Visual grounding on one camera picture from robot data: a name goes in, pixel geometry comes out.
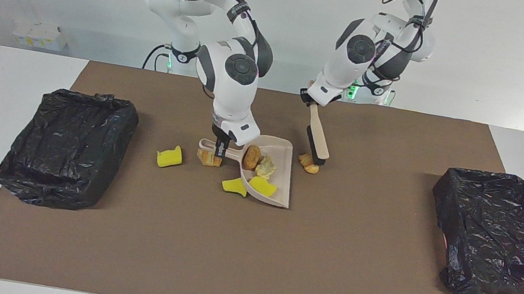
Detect brown bread roll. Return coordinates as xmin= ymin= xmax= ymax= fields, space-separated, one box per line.
xmin=242 ymin=143 xmax=264 ymax=172

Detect yellow sponge piece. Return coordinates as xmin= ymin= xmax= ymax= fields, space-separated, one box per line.
xmin=220 ymin=175 xmax=250 ymax=198
xmin=155 ymin=143 xmax=185 ymax=171
xmin=247 ymin=175 xmax=279 ymax=198

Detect beige brush black bristles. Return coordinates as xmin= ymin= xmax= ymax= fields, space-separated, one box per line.
xmin=297 ymin=80 xmax=342 ymax=167

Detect flaky pastry piece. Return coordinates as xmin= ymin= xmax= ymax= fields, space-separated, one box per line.
xmin=296 ymin=152 xmax=322 ymax=175
xmin=254 ymin=153 xmax=279 ymax=181

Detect beige plastic dustpan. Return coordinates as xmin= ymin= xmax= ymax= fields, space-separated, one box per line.
xmin=191 ymin=125 xmax=300 ymax=209

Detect black bag lined bin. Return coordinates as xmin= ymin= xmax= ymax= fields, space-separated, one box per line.
xmin=0 ymin=79 xmax=143 ymax=220
xmin=416 ymin=162 xmax=524 ymax=294

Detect orange striped croissant piece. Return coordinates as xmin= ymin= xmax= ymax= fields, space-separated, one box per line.
xmin=195 ymin=149 xmax=224 ymax=168

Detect brown table mat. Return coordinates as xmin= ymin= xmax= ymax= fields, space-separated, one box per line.
xmin=0 ymin=46 xmax=524 ymax=294

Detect white cardboard box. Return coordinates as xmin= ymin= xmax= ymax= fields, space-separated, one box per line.
xmin=10 ymin=18 xmax=71 ymax=54

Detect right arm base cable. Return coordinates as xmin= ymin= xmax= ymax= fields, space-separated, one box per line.
xmin=142 ymin=41 xmax=173 ymax=73

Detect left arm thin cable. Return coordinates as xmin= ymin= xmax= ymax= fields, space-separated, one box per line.
xmin=376 ymin=0 xmax=441 ymax=54

